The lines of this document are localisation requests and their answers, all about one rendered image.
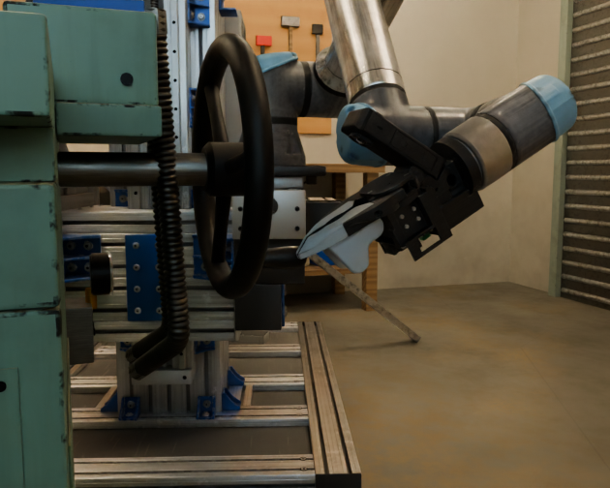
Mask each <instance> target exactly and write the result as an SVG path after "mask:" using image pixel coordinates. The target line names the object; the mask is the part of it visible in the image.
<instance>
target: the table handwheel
mask: <svg viewBox="0 0 610 488"><path fill-rule="evenodd" d="M228 64H229V66H230V69H231V71H232V75H233V78H234V82H235V86H236V91H237V96H238V102H239V107H240V114H241V123H242V134H243V142H229V139H228V134H227V130H226V125H225V121H224V117H223V112H222V106H221V100H220V94H219V93H220V88H221V84H222V81H223V77H224V74H225V71H226V69H227V66H228ZM174 156H176V158H177V159H176V160H175V161H174V162H175V163H176V166H175V167H174V169H175V170H176V173H175V175H176V176H177V179H176V180H177V181H178V182H179V184H178V185H177V186H193V201H194V211H195V220H196V228H197V235H198V244H199V249H200V254H201V258H202V262H203V265H204V268H205V271H206V274H207V276H208V279H209V281H210V283H211V285H212V287H213V288H214V290H215V291H216V292H218V293H219V294H220V295H221V296H222V297H224V298H227V299H238V298H241V297H243V296H245V295H246V294H247V293H248V292H249V291H250V290H251V289H252V288H253V286H254V285H255V283H256V281H257V279H258V277H259V275H260V272H261V270H262V266H263V263H264V260H265V256H266V252H267V247H268V242H269V236H270V230H271V222H272V212H273V199H274V143H273V131H272V121H271V112H270V105H269V100H268V95H267V90H266V85H265V81H264V77H263V73H262V70H261V67H260V64H259V60H258V58H257V57H256V55H255V53H254V51H253V49H252V47H251V46H250V45H249V44H248V42H247V41H246V40H245V39H244V38H242V37H240V36H239V35H237V34H233V33H226V34H222V35H221V36H219V37H217V38H216V39H215V40H214V41H213V42H212V44H211V45H210V46H209V48H208V50H207V51H206V54H205V56H204V59H203V62H202V65H201V68H200V72H199V77H198V86H197V92H196V98H195V107H194V118H193V132H192V153H176V154H175V155H174ZM155 157H156V156H155V155H154V154H153V152H65V151H58V152H57V162H58V183H59V186H60V187H132V186H157V185H156V183H157V182H158V181H159V180H158V177H159V176H160V175H161V174H160V173H159V170H160V169H161V168H159V167H158V164H159V163H158V162H157V161H156V160H155ZM243 196H244V201H243V216H242V225H241V232H240V239H239V245H238V250H237V254H236V258H235V262H234V265H233V268H232V270H230V269H229V265H228V263H227V260H226V247H227V234H228V224H229V210H230V202H231V197H243ZM215 197H216V204H215Z"/></svg>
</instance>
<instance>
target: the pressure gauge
mask: <svg viewBox="0 0 610 488"><path fill-rule="evenodd" d="M89 270H90V288H86V289H85V302H86V303H91V304H92V309H97V308H98V306H97V295H104V294H110V295H113V265H112V255H111V252H108V253H92V254H91V255H89Z"/></svg>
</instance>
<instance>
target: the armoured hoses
mask: <svg viewBox="0 0 610 488"><path fill-rule="evenodd" d="M144 11H145V12H148V13H153V14H155V15H156V21H157V59H158V98H159V103H158V106H160V107H161V108H162V131H163V134H162V136H161V137H158V138H155V139H152V140H150V141H147V143H148V144H149V146H148V147H147V148H148V150H149V152H153V154H154V155H155V156H156V157H155V160H156V161H157V162H158V163H159V164H158V167H159V168H161V169H160V170H159V173H160V174H161V175H160V176H159V177H158V180H159V181H158V182H157V183H156V185H157V186H152V187H151V190H152V191H153V192H152V194H151V195H152V196H153V198H152V201H153V202H154V203H153V204H152V206H153V207H154V209H153V212H154V213H155V215H154V216H153V218H154V219H155V221H154V224H155V225H156V226H155V227H154V229H155V230H156V231H155V235H156V238H155V240H156V241H157V243H156V244H155V245H156V246H157V247H158V248H157V249H156V251H157V252H158V254H157V257H158V259H157V262H158V263H159V264H158V268H159V270H158V273H159V274H160V275H159V277H158V278H159V279H160V281H159V284H160V287H159V289H160V290H161V291H160V295H161V297H160V299H161V300H162V302H161V305H162V308H161V310H162V313H161V315H162V316H163V317H162V324H161V326H160V327H158V328H157V329H155V330H154V331H153V332H151V333H150V334H148V335H147V336H145V337H144V338H142V339H141V340H139V341H138V342H137V343H135V344H134V345H132V346H130V347H129V348H128V349H127V350H126V358H127V361H129V362H130V363H132V364H131V366H129V367H128V368H129V374H130V378H133V379H135V380H139V381H140V380H141V379H143V378H145V377H146V376H147V375H149V374H151V373H152V372H154V371H155V370H156V369H158V368H160V367H161V366H162V365H164V364H165V363H167V362H168V361H170V360H171V359H173V358H174V357H175V356H176V355H178V354H179V353H181V352H182V351H183V350H184V349H185V348H186V346H187V343H188V341H189V336H190V332H189V330H190V329H191V328H190V326H189V324H190V322H189V320H188V318H189V315H188V313H189V310H188V309H187V308H188V307H189V305H188V304H187V302H188V298H187V297H186V296H187V295H188V293H187V292H186V290H187V288H186V284H187V282H186V281H185V279H186V278H187V277H186V276H185V275H184V274H185V273H186V270H185V269H184V267H185V266H186V265H185V264H184V263H183V262H184V261H185V259H184V258H183V257H184V255H185V254H184V253H183V252H182V251H183V250H184V247H183V246H182V245H183V243H184V242H183V241H182V240H181V239H182V238H183V235H182V234H181V232H182V231H183V230H182V228H181V227H182V224H181V223H180V221H181V220H182V218H181V217H180V215H181V211H180V210H179V209H180V208H181V206H180V205H179V204H178V203H179V202H180V199H179V196H180V194H179V193H178V191H179V188H178V187H177V185H178V184H179V182H178V181H177V180H176V179H177V176H176V175H175V173H176V170H175V169H174V167H175V166H176V163H175V162H174V161H175V160H176V159H177V158H176V156H174V155H175V154H176V151H175V150H174V148H175V147H176V145H175V144H174V142H175V138H174V137H173V136H174V135H175V132H174V131H173V129H174V126H173V125H172V123H173V122H174V120H173V119H172V116H173V113H172V112H171V111H172V110H173V107H172V106H171V104H172V100H171V99H170V98H171V97H172V95H171V94H170V93H169V92H170V91H171V88H170V87H169V86H170V84H171V82H170V81H169V79H170V74H169V71H170V69H169V67H168V65H169V62H168V58H169V56H168V55H167V53H168V49H167V45H168V42H167V41H166V39H167V38H168V36H167V33H168V24H167V11H165V10H164V9H159V8H148V9H144Z"/></svg>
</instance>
